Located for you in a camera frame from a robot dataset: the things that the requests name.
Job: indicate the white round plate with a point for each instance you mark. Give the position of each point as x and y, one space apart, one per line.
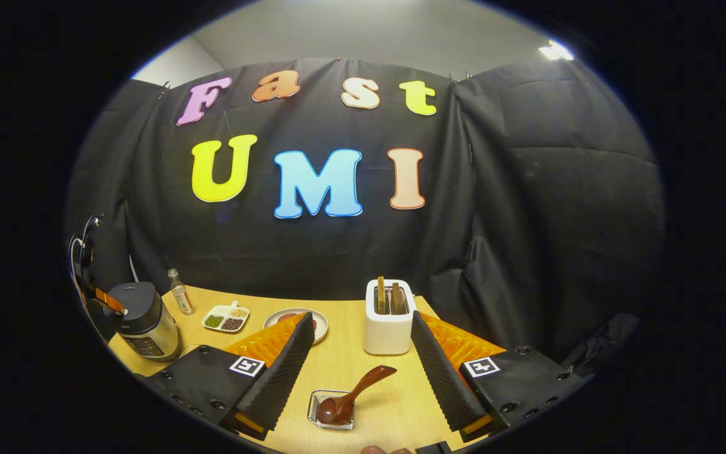
321 329

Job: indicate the black backdrop cloth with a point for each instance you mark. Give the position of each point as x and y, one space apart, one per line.
527 221

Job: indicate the white toaster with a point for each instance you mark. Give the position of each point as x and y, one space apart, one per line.
388 334

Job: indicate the dark cloth bundle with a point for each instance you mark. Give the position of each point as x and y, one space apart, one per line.
602 343

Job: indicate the brown bread slice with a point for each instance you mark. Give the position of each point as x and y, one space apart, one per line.
397 299
380 296

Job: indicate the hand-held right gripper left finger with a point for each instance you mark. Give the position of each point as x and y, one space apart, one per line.
281 384

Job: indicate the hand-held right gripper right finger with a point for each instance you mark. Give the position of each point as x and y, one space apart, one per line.
445 384

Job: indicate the small glass bottle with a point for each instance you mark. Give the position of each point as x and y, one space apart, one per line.
181 296

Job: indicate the grey silver rice cooker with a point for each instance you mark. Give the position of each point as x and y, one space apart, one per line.
149 328

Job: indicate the white divided bean dish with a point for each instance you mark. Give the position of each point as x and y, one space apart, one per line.
224 318

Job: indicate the brown wooden spoon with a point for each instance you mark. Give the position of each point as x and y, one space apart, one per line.
363 384

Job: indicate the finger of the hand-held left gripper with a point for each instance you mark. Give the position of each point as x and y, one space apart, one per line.
108 299

